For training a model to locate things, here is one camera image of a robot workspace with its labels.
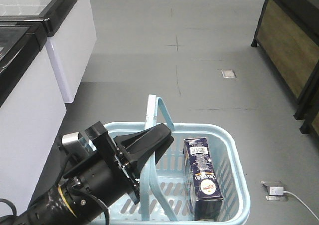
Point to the white chest freezer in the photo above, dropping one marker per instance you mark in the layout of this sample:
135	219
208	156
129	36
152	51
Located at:
31	110
71	35

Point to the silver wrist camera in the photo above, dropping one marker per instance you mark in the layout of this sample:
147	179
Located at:
77	144

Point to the wooden black-framed display stand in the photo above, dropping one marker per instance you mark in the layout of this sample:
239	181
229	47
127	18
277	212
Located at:
288	31

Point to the steel floor socket plate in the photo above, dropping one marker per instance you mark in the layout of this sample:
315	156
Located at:
228	73

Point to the dark blue cookie box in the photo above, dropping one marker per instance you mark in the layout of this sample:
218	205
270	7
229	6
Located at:
204	198

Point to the open floor socket box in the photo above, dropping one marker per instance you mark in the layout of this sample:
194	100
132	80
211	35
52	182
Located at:
283	198

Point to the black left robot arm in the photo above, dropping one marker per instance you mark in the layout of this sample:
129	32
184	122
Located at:
60	206

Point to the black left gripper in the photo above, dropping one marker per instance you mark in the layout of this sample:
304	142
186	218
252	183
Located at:
102	176

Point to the light blue plastic basket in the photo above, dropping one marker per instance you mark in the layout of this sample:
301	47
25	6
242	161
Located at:
163	195

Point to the far white chest freezer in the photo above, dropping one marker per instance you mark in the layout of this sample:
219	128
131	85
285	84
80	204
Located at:
71	35

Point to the white power adapter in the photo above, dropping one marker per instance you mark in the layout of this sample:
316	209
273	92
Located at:
275	190

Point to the near white chest freezer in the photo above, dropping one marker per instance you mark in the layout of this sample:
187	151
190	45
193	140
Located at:
31	110

